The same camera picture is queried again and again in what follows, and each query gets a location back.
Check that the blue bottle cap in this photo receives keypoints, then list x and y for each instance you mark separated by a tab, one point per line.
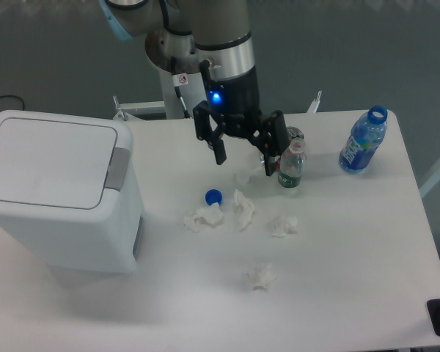
213	196

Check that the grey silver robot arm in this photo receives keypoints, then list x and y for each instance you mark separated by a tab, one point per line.
129	19

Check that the crumpled white tissue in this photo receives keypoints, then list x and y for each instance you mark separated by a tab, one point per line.
244	209
283	226
208	216
261	276

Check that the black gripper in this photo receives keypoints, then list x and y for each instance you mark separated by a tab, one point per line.
232	107

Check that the white trash can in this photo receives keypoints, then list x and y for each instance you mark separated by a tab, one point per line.
68	190

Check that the clear green-label plastic bottle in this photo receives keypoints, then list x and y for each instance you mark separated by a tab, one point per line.
291	166

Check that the blue plastic bottle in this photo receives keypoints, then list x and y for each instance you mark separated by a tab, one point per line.
365	137

